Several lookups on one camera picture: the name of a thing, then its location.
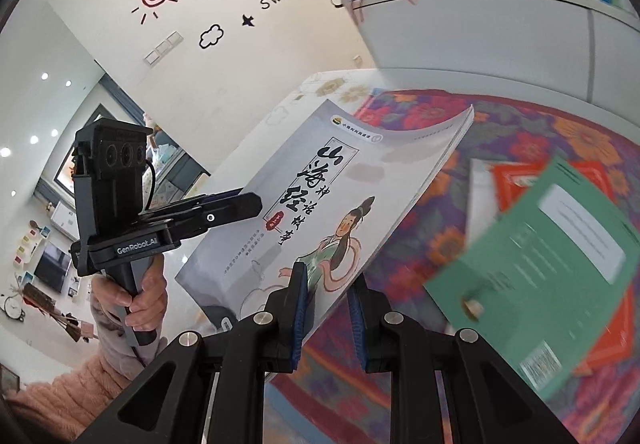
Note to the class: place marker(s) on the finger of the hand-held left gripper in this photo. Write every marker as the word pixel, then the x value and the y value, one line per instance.
pixel 215 196
pixel 215 216

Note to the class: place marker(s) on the red ribbon bookmark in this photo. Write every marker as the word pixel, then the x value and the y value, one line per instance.
pixel 359 12

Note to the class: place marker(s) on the white bookshelf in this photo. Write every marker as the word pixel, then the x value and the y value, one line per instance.
pixel 475 34

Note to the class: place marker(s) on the red cover book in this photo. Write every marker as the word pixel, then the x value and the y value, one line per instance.
pixel 520 184

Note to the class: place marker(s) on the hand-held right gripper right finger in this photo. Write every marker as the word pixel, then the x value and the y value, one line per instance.
pixel 356 324

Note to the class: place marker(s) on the white wall switch panel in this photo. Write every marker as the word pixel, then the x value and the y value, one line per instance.
pixel 165 47

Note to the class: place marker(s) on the floral patterned blanket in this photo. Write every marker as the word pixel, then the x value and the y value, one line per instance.
pixel 550 134

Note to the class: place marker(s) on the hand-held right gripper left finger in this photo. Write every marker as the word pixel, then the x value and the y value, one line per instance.
pixel 299 319

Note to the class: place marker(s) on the white book with robed woman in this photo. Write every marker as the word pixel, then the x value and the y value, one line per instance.
pixel 310 184

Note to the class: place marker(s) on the black television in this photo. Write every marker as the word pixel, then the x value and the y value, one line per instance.
pixel 52 269

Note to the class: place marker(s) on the person's left forearm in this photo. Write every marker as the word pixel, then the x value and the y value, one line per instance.
pixel 75 399

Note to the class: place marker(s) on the round wall clock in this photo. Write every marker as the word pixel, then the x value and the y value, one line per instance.
pixel 14 308

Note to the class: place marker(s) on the person's left hand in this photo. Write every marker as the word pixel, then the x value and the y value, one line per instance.
pixel 150 294

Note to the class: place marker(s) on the teal green thin book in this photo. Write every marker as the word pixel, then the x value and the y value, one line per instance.
pixel 540 274

